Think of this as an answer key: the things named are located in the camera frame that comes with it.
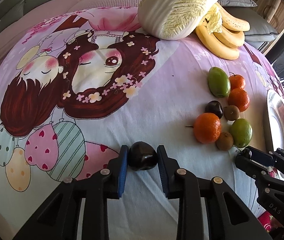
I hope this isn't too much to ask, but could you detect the large mandarin orange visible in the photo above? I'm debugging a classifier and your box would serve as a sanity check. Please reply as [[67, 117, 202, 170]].
[[186, 113, 222, 144]]

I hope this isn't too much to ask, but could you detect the top spotted banana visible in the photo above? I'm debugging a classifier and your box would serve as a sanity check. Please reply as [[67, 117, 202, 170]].
[[215, 2, 250, 31]]

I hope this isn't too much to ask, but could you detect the dark cherry with stem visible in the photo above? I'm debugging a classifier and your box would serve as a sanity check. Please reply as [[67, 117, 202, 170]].
[[204, 100, 224, 119]]

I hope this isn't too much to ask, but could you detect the green mango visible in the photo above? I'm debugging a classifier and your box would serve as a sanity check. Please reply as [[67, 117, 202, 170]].
[[208, 67, 231, 98], [229, 118, 253, 148]]

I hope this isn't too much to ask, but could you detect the dark cherry without stem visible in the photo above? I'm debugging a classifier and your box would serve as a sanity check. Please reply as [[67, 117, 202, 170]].
[[127, 141, 158, 171]]

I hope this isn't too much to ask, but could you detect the small mandarin orange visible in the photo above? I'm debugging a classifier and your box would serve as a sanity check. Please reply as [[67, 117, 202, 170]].
[[229, 72, 246, 90]]

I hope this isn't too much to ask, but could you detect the bottom banana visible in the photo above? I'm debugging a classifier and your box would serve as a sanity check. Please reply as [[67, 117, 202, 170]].
[[195, 25, 239, 60]]

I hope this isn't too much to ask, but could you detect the pink cartoon print bedsheet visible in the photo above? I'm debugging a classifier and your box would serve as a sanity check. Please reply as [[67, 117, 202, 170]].
[[0, 8, 282, 230]]

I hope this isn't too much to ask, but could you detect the medium mandarin orange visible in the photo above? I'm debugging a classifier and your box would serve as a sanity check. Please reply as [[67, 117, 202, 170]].
[[228, 88, 250, 112]]

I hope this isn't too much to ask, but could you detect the napa cabbage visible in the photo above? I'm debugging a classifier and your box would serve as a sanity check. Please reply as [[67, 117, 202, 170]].
[[138, 0, 218, 40]]

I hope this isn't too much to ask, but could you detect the stainless steel bowl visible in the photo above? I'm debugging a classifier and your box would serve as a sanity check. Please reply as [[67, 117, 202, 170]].
[[263, 89, 284, 151]]

